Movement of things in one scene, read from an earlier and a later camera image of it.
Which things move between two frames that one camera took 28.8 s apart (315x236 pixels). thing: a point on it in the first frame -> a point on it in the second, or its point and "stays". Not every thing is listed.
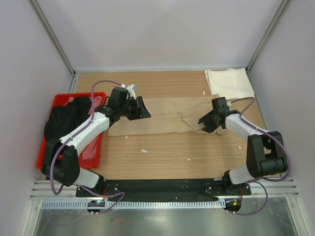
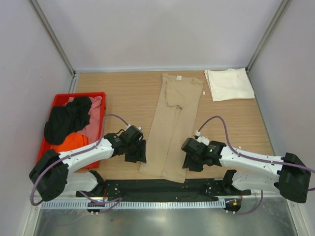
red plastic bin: [93, 162] -> [76, 121]
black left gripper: [142, 113] -> [141, 157]
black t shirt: [63, 119] stays
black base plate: [163, 189] stays
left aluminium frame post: [53, 37] stays
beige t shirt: [169, 116] -> [178, 102]
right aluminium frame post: [283, 8] stays
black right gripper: [209, 128] -> [193, 166]
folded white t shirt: [230, 83] stays
